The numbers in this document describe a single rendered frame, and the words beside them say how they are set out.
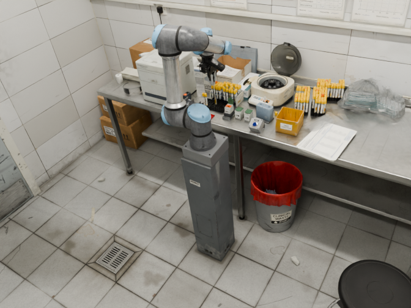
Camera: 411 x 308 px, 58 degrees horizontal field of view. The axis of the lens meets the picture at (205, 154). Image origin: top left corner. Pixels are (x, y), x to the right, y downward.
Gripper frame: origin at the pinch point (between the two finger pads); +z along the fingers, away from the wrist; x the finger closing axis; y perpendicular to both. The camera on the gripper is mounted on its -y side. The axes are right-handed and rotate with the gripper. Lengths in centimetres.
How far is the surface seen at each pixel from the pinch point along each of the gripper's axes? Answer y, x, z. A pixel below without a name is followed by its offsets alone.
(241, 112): -22.5, 5.7, 12.2
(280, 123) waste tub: -50, 9, 11
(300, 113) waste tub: -57, -4, 10
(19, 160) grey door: 150, 71, 66
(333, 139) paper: -79, 4, 16
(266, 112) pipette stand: -37.7, 1.9, 10.9
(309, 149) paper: -71, 18, 16
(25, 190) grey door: 150, 78, 95
